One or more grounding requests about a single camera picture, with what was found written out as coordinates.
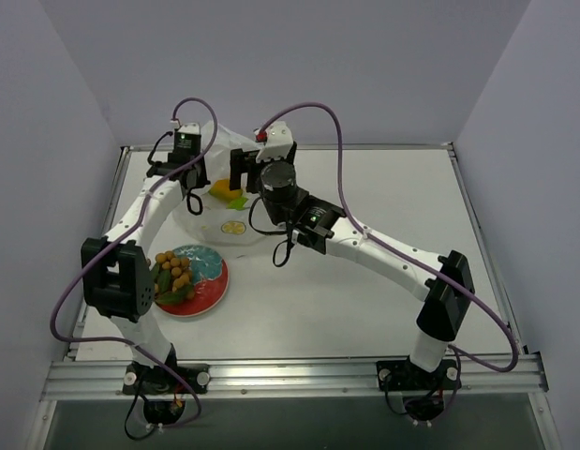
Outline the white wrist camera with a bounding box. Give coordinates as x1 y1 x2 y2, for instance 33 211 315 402
171 120 201 136
256 121 294 163

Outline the aluminium front rail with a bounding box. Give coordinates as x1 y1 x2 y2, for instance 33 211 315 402
41 355 548 401

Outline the white plastic bag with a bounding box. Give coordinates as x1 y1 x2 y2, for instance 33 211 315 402
172 122 264 247

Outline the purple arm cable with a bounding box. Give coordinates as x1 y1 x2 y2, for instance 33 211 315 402
51 97 219 428
259 101 519 418

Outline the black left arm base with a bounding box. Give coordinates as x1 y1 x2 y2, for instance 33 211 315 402
121 362 211 425

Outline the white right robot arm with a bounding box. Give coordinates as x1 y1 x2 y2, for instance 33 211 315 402
230 148 474 387

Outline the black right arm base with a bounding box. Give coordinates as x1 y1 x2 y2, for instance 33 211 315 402
376 356 462 428

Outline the green fake starfruit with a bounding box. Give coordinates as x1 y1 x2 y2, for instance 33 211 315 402
227 196 248 211

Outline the red and teal plate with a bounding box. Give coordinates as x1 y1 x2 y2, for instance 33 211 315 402
155 245 230 318

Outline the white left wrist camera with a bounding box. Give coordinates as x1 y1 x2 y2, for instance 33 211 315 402
171 120 201 136

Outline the yellow fake mango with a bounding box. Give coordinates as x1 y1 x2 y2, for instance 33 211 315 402
209 178 243 203

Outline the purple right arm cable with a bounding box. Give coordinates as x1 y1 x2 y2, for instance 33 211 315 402
259 101 519 418

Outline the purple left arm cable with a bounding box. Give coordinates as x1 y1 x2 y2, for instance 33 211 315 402
51 97 219 428

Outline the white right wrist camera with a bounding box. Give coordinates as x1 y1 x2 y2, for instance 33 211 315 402
256 121 294 163

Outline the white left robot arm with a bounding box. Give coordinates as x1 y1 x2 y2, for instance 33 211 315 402
82 123 210 393

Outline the fake longan bunch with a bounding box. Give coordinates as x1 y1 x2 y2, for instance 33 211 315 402
150 250 195 306

